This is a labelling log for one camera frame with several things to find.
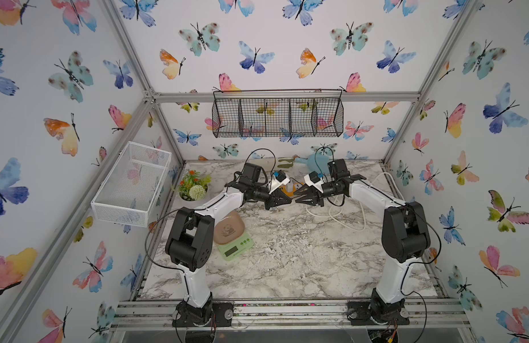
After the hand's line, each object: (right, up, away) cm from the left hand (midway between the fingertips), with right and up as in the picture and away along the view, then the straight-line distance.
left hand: (290, 197), depth 85 cm
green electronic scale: (-23, -21, +2) cm, 31 cm away
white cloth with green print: (+1, +17, +33) cm, 37 cm away
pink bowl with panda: (-25, -13, +6) cm, 29 cm away
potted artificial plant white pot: (-40, +3, +4) cm, 40 cm away
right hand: (+3, +1, -1) cm, 3 cm away
